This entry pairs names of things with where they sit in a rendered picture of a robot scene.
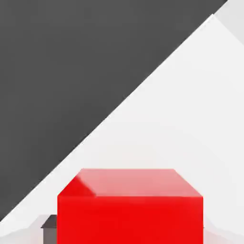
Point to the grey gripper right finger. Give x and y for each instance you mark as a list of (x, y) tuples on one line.
[(211, 237)]

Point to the small red cube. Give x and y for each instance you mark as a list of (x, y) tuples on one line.
[(129, 219)]

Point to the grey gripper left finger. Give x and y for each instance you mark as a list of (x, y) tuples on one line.
[(50, 232)]

